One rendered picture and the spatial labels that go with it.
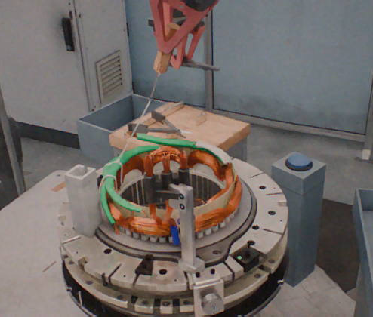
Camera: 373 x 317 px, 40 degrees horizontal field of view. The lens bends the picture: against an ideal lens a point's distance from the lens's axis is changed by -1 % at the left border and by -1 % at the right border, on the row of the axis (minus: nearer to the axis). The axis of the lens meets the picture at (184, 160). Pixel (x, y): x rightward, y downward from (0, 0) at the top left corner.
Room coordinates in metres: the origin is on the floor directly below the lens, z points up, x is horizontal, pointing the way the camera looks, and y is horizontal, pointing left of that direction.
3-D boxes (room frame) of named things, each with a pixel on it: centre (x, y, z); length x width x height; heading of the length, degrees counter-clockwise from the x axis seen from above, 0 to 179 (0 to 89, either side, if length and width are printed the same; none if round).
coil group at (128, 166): (0.64, 0.08, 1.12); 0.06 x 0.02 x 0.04; 146
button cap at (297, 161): (0.79, -0.21, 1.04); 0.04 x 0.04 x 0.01
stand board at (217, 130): (0.89, 0.00, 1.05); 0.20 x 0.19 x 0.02; 50
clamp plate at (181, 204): (0.46, 0.01, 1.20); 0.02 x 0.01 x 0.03; 48
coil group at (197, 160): (0.65, -0.03, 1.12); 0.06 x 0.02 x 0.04; 56
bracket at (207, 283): (0.44, -0.02, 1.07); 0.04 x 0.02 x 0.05; 104
